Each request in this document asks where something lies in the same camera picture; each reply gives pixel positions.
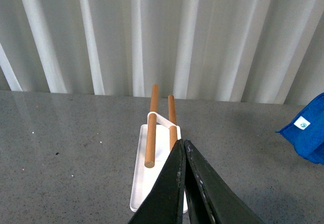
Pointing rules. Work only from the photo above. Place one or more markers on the blue microfiber towel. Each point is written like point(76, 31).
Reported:
point(305, 131)

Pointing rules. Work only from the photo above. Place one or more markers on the left wooden rack rod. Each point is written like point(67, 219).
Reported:
point(151, 132)

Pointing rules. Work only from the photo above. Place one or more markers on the wooden rack rod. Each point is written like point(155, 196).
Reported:
point(172, 119)
point(151, 132)

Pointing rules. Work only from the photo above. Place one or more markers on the white towel rack base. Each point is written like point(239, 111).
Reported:
point(144, 178)

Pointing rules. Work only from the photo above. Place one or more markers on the white rack crossbar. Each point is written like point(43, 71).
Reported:
point(161, 120)

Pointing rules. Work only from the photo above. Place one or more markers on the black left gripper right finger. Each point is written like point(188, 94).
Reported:
point(209, 198)

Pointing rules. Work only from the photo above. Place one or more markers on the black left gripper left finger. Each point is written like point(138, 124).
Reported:
point(164, 203)

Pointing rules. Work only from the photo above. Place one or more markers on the right wooden rack rod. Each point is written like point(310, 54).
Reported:
point(172, 119)

